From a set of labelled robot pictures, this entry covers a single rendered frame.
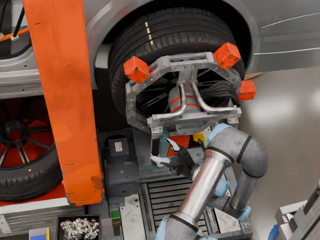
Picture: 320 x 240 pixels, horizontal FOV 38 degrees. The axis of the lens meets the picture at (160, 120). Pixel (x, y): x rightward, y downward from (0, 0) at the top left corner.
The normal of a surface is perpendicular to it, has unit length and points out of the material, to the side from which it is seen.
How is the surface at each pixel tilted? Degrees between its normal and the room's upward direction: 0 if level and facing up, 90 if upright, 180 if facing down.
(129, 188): 90
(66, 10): 90
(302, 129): 0
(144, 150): 0
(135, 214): 0
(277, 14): 90
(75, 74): 90
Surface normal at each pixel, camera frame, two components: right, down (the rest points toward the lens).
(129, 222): 0.05, -0.60
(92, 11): 0.18, 0.79
